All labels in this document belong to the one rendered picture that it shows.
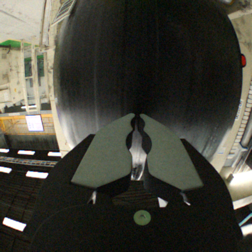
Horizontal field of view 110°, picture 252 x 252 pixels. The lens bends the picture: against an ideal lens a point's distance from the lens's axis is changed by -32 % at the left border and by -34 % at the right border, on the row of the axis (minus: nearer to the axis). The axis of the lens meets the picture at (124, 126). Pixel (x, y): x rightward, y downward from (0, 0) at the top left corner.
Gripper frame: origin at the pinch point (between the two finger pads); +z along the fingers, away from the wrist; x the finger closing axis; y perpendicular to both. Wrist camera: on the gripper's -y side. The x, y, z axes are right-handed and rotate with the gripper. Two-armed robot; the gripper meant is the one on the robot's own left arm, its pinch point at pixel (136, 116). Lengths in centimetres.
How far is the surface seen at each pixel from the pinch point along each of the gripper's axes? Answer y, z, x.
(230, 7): -23.7, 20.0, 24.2
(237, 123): 10.6, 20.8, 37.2
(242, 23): -23.4, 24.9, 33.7
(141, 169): 10.0, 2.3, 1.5
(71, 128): 3.2, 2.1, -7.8
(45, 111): 232, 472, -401
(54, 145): 716, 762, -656
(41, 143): 694, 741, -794
